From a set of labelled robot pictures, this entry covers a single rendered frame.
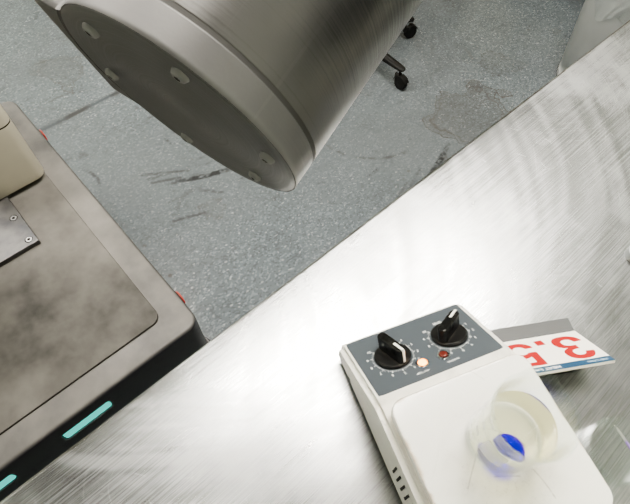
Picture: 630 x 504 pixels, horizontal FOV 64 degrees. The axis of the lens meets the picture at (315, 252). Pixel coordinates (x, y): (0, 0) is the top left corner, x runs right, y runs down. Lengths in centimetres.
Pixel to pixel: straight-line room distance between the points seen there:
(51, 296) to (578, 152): 91
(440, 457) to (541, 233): 32
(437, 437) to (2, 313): 87
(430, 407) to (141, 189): 137
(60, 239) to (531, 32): 189
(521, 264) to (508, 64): 161
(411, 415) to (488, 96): 167
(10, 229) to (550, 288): 99
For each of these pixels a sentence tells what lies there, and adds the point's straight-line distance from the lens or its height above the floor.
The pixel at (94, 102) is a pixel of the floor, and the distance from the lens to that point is 199.
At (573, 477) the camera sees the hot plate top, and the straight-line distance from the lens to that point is 43.
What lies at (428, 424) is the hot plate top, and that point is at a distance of 40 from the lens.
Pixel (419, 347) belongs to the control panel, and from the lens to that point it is 46.
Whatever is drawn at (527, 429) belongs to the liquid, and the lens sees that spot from 37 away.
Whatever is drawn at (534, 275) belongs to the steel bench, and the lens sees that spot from 59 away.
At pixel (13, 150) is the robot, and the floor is 47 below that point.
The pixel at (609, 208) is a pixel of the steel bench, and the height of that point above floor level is 75.
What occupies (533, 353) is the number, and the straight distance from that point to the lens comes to 52.
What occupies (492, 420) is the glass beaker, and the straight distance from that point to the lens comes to 34.
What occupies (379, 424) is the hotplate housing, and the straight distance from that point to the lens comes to 43.
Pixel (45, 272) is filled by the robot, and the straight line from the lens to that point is 111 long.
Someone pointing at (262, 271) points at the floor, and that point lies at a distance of 141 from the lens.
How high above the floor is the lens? 122
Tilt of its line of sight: 58 degrees down
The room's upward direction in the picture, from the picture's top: 1 degrees clockwise
